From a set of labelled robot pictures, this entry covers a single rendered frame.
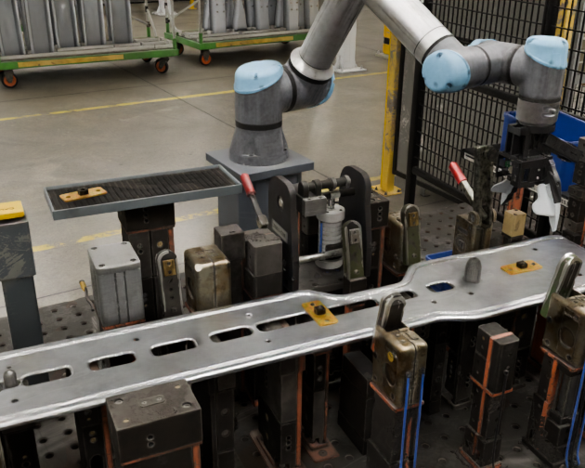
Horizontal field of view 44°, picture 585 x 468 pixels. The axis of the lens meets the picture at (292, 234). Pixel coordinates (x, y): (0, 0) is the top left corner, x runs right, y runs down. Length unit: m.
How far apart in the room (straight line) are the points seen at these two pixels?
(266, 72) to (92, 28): 6.74
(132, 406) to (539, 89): 0.88
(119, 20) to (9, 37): 1.22
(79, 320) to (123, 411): 0.90
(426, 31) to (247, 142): 0.58
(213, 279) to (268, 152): 0.51
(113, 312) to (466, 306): 0.64
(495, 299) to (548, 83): 0.41
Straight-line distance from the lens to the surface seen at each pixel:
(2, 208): 1.43
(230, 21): 9.42
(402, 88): 4.48
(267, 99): 1.73
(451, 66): 1.30
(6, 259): 1.43
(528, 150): 1.42
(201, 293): 1.33
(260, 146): 1.74
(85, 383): 1.17
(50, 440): 1.56
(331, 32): 1.72
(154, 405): 1.06
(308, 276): 1.51
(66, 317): 1.96
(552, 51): 1.37
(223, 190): 1.43
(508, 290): 1.46
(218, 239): 1.40
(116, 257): 1.29
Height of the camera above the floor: 1.67
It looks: 24 degrees down
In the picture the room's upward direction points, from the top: 1 degrees clockwise
